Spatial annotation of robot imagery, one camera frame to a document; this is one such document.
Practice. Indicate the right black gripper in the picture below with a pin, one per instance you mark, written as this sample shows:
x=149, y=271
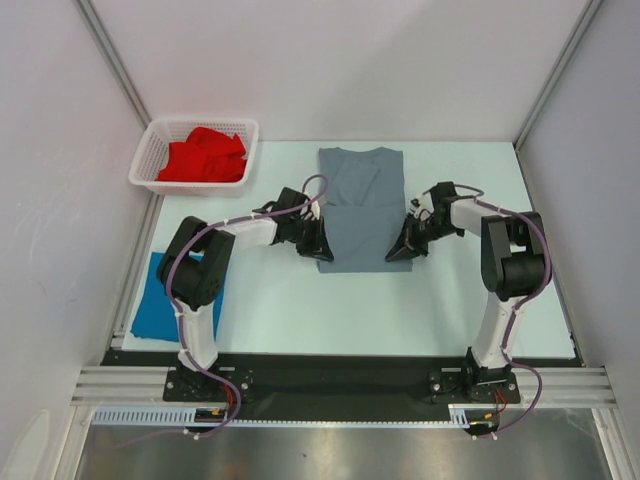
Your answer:
x=401, y=249

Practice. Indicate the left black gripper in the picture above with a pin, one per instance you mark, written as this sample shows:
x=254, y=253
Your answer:
x=318, y=247

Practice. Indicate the grey t shirt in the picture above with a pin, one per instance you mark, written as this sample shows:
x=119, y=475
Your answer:
x=364, y=209

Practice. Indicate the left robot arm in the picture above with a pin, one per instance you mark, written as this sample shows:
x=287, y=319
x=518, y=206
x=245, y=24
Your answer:
x=194, y=267

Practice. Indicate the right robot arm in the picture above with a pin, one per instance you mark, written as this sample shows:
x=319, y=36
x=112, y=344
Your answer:
x=515, y=268

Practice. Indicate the red t shirt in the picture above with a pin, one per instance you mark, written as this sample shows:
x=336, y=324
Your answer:
x=206, y=156

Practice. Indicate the folded blue t shirt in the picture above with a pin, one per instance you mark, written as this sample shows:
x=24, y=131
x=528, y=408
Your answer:
x=154, y=318

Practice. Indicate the white plastic basket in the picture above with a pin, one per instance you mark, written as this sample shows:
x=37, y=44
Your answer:
x=152, y=154

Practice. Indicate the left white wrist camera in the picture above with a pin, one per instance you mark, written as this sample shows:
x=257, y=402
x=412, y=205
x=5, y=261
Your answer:
x=312, y=212

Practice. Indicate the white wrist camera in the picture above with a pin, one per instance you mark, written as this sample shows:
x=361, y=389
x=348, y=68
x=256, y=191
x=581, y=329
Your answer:
x=421, y=207
x=312, y=212

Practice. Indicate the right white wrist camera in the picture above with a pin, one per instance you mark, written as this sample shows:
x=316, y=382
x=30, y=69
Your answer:
x=421, y=207

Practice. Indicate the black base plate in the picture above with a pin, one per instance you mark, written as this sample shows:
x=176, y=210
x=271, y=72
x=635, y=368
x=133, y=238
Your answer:
x=351, y=387

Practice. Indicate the white slotted cable duct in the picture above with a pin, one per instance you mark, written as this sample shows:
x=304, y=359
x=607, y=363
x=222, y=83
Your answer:
x=209, y=417

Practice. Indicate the aluminium front rail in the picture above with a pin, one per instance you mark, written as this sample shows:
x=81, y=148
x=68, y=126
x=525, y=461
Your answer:
x=123, y=385

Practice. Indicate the right aluminium corner post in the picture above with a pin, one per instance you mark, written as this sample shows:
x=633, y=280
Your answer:
x=567, y=53

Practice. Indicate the aluminium corner post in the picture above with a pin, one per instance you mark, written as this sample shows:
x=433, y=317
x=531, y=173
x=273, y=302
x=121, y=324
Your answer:
x=567, y=53
x=109, y=52

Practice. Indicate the left aluminium corner post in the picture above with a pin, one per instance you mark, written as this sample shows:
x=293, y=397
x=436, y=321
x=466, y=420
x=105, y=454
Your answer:
x=109, y=52

